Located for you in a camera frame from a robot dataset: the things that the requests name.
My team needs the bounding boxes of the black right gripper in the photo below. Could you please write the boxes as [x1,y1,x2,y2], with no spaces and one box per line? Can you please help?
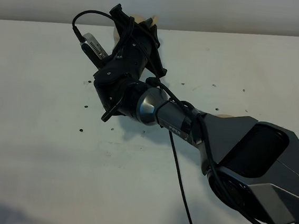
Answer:
[99,4,167,77]

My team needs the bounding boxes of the beige ceramic teapot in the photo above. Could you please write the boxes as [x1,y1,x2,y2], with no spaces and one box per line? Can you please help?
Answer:
[113,14,159,45]

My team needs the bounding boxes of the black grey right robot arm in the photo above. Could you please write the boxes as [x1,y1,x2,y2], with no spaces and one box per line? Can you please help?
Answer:
[94,5,299,224]

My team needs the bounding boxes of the beige teapot saucer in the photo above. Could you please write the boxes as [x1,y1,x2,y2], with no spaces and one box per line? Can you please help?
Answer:
[216,114,233,118]

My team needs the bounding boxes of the black camera cable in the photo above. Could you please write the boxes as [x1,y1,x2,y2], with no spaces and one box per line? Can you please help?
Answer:
[52,8,299,224]

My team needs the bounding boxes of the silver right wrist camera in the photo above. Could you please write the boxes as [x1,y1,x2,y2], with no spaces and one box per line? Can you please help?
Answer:
[80,33,108,70]

